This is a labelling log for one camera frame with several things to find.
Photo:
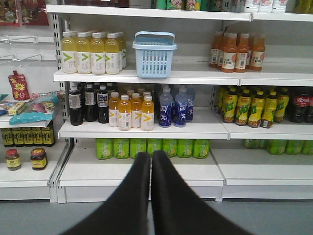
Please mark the pale yellow juice bottle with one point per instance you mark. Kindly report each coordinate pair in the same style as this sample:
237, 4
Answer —
97, 52
112, 55
83, 54
68, 53

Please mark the red lid sauce jar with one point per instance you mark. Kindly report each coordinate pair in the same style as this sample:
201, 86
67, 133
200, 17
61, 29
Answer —
38, 159
13, 159

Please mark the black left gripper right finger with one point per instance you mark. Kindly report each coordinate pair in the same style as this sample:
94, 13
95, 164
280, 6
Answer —
177, 210

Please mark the yellow label iced tea bottle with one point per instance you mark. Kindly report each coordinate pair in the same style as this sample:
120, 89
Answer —
257, 105
269, 109
243, 106
230, 102

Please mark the red sauce pouch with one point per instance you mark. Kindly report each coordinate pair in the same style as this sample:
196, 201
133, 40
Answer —
19, 86

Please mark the orange C100 drink bottle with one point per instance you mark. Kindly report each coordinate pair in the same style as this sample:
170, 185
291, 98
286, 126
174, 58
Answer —
258, 54
242, 52
230, 53

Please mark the dark soy sauce bottle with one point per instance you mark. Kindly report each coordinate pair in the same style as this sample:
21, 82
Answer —
103, 105
90, 103
75, 106

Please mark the blue sports drink bottle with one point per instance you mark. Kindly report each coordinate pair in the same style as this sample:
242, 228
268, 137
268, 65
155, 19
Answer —
181, 103
166, 101

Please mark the orange juice bottle white label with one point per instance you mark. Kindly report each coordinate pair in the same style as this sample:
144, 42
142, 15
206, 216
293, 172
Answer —
113, 109
147, 114
136, 104
124, 113

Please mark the white store shelving unit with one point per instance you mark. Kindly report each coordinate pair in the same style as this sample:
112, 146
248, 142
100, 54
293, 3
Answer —
74, 174

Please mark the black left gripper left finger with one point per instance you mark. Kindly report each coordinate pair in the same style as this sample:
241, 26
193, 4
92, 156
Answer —
125, 211

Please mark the light blue plastic basket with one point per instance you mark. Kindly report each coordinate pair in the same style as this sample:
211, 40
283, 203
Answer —
154, 53

